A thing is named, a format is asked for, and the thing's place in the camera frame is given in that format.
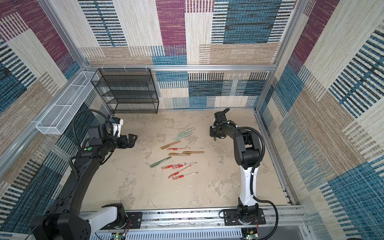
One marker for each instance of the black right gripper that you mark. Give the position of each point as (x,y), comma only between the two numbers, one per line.
(212,134)

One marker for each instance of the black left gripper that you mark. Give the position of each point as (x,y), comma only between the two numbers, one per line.
(124,145)

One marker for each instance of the light green marker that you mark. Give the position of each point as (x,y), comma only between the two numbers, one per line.
(186,132)
(181,137)

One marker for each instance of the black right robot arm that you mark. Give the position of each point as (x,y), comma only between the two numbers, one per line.
(249,151)

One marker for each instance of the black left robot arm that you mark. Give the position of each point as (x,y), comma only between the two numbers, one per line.
(62,221)

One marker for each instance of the red gel pen upper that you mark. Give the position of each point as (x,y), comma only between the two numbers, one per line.
(177,149)

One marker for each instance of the red gel pen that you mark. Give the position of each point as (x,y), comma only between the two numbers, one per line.
(185,175)
(168,167)
(182,165)
(177,149)

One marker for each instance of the red gel pen left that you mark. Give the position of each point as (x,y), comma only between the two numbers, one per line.
(168,167)

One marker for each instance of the red gel pen right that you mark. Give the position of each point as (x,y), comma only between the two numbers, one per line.
(182,165)

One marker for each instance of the red gel pen diagonal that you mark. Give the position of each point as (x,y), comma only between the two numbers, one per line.
(176,173)

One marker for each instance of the red gel pen bottom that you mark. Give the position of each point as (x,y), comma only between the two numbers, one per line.
(185,175)

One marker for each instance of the brown marker upper left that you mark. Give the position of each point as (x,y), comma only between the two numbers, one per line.
(171,144)

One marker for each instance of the brown marker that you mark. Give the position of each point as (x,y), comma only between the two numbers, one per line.
(193,152)
(171,144)
(179,154)

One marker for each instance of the brown marker middle right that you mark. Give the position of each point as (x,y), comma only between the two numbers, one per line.
(193,152)

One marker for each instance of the brown marker middle left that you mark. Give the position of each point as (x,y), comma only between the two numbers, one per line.
(179,154)

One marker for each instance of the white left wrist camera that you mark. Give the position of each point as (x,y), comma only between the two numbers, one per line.
(117,125)

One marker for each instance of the black wire mesh shelf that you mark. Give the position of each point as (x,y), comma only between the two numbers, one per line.
(127,91)

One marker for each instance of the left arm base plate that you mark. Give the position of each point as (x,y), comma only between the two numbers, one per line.
(134,221)

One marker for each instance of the white wire mesh basket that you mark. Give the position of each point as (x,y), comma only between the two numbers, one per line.
(60,115)

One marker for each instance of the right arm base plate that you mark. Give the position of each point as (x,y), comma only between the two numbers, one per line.
(231,218)

